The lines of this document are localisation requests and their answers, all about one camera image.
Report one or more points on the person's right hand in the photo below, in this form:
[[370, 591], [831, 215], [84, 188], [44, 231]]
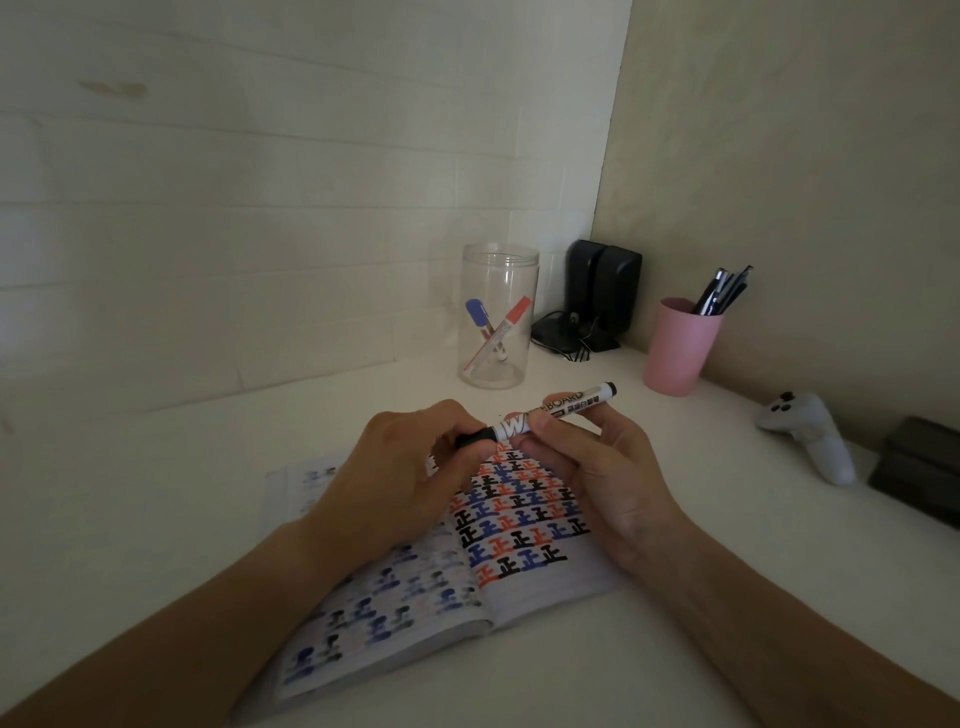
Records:
[[615, 487]]

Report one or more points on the person's left hand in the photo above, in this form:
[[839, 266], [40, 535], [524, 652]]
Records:
[[375, 480]]

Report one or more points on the person's right thumb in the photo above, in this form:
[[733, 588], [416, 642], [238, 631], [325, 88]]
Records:
[[564, 433]]

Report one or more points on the person's left thumb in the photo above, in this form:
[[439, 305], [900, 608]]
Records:
[[461, 469]]

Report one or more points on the black whiteboard marker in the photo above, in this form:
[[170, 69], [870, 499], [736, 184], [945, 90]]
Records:
[[571, 403]]

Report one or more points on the person's right forearm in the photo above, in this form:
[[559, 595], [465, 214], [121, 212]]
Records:
[[765, 645]]

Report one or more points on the person's left forearm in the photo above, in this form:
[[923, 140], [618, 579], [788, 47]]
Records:
[[187, 645]]

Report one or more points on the open notebook with tally marks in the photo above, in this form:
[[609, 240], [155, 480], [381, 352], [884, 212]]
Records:
[[517, 544]]

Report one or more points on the red whiteboard marker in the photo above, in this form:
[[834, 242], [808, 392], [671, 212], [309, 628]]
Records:
[[506, 326]]

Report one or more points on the pink plastic cup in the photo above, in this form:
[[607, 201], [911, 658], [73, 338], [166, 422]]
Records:
[[679, 349]]

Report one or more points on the blue whiteboard marker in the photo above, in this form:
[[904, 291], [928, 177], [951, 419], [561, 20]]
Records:
[[480, 315]]

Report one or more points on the black desktop speaker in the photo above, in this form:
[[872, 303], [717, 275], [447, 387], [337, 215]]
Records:
[[583, 281], [616, 289]]

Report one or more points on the clear plastic jar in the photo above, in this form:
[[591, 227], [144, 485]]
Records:
[[499, 270]]

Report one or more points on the silver and black pen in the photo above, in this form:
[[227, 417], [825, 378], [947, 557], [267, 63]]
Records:
[[709, 292]]

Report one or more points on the white handheld controller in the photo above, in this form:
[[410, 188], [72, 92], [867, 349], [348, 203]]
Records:
[[810, 424]]

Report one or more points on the dark rectangular box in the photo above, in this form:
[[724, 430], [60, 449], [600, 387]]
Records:
[[919, 469]]

